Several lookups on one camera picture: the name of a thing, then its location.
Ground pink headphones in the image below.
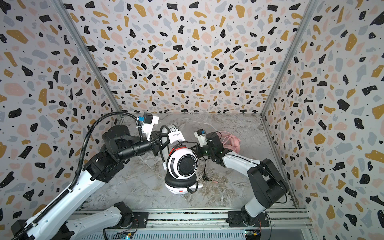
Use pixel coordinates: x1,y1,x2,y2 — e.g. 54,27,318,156
220,131,241,154

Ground white black headphones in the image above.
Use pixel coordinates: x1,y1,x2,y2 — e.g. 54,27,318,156
160,125,202,195

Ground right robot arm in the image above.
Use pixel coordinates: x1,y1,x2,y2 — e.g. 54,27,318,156
194,129,289,227

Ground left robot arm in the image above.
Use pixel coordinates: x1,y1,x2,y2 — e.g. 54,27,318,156
11,125,170,240

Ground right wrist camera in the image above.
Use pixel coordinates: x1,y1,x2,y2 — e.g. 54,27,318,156
194,129,207,147

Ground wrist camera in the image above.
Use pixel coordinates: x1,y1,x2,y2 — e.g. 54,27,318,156
194,129,207,147
138,113,159,141

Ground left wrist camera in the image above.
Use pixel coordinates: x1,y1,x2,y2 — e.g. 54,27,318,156
138,113,159,141

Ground left aluminium corner post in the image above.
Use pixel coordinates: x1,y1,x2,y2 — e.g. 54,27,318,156
52,1,121,111

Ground aluminium corner post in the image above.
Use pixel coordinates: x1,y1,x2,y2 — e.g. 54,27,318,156
52,1,121,111
261,0,319,119

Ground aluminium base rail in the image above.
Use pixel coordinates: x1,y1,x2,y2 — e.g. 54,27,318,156
58,208,314,240

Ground right aluminium corner post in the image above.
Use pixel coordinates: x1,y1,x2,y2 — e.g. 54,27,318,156
261,0,319,119

